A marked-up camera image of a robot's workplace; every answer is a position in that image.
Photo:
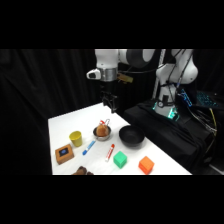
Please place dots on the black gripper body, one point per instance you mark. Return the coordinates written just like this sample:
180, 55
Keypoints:
109, 89

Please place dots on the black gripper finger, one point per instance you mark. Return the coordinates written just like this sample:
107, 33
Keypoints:
105, 100
113, 104

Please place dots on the red cube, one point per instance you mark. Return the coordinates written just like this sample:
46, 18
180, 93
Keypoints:
146, 165

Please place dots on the tan tag on arm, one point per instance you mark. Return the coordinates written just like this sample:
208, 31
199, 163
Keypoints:
125, 78

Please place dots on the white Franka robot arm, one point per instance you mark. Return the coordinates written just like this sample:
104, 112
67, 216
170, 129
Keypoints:
176, 71

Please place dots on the green cube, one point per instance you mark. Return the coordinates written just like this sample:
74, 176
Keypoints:
120, 159

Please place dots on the orange plush toy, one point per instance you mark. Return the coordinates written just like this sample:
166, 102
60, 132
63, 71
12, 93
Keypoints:
102, 130

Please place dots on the black bowl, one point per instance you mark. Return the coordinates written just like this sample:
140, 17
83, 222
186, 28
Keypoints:
132, 136

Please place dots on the yellow cup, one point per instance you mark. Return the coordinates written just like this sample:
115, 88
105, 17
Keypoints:
76, 138

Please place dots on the red marker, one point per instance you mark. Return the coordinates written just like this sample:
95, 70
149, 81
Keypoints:
109, 152

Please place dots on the blue marker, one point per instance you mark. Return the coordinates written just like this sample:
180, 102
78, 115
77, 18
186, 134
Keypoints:
89, 147

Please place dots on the green lit base light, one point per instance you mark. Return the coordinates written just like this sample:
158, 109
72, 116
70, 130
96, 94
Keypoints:
173, 113

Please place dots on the black curtain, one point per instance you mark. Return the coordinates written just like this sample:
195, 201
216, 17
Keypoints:
43, 86

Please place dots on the wooden block with blue face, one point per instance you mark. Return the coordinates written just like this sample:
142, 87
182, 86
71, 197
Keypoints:
64, 154

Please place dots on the black cloth-covered stand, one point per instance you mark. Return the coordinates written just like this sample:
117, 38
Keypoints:
173, 136

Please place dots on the brown plush toy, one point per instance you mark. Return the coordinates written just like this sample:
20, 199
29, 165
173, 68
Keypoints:
82, 171

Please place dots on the blue-lit keyboard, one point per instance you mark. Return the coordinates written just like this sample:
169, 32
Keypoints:
206, 99

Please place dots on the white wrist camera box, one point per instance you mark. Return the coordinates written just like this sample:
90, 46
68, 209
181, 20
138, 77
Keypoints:
94, 74

